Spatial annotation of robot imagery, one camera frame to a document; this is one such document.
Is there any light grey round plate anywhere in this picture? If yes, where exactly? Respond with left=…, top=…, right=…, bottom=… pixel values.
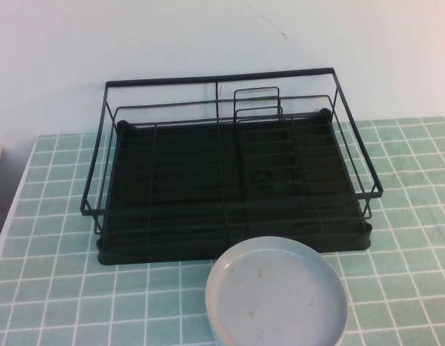
left=204, top=235, right=350, bottom=346

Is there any green white checked tablecloth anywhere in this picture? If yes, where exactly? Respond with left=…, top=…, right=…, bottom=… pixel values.
left=0, top=115, right=445, bottom=346

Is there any black wire dish rack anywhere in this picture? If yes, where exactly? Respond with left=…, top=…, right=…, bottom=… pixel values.
left=79, top=66, right=384, bottom=250

